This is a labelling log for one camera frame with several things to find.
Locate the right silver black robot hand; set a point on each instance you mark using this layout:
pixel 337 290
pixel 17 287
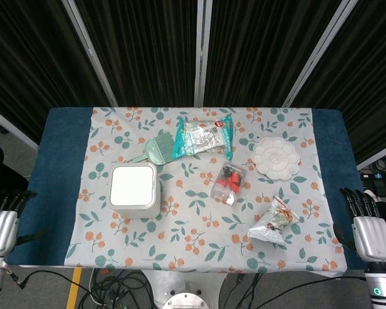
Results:
pixel 371 236

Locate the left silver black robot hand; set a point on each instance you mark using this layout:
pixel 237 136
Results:
pixel 0 227

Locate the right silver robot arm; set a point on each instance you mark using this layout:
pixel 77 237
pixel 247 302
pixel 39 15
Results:
pixel 382 286

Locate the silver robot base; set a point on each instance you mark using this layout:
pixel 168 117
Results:
pixel 184 294

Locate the white square box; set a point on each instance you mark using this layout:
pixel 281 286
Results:
pixel 135 190

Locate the blue table cover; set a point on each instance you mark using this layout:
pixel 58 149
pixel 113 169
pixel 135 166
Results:
pixel 58 180

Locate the crumpled white snack bag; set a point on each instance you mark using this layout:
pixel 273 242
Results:
pixel 271 225

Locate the white flower-shaped palette plate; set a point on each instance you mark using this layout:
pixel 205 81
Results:
pixel 276 158

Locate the clear bag red items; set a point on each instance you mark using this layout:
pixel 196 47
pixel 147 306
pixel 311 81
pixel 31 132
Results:
pixel 229 183

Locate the black folding screen panel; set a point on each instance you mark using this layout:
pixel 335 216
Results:
pixel 260 51
pixel 29 58
pixel 138 51
pixel 357 71

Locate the green dustpan brush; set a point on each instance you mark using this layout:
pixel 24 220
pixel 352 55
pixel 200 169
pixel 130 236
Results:
pixel 157 150

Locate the floral patterned tablecloth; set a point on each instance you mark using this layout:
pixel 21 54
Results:
pixel 196 225

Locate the teal foil snack bag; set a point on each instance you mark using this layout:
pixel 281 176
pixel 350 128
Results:
pixel 203 137

